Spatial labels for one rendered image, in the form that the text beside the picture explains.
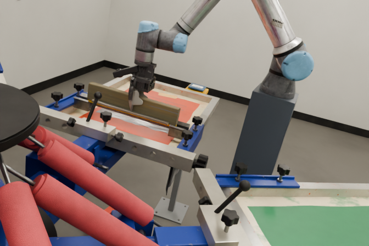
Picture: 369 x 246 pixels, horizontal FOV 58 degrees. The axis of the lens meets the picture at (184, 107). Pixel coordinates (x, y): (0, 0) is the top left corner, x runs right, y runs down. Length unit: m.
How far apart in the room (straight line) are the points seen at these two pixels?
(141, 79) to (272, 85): 0.54
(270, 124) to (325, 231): 0.51
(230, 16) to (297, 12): 0.90
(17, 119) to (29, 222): 0.17
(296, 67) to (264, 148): 0.41
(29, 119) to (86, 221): 0.20
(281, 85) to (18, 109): 1.06
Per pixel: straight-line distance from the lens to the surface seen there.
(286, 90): 1.47
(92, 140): 1.13
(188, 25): 1.40
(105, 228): 0.66
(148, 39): 1.30
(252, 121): 1.48
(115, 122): 1.48
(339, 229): 1.21
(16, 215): 0.55
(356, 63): 5.08
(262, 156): 1.53
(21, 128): 0.58
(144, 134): 1.40
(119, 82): 1.90
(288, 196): 1.25
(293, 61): 1.28
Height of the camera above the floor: 1.58
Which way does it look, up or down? 21 degrees down
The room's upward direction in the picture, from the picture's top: 12 degrees clockwise
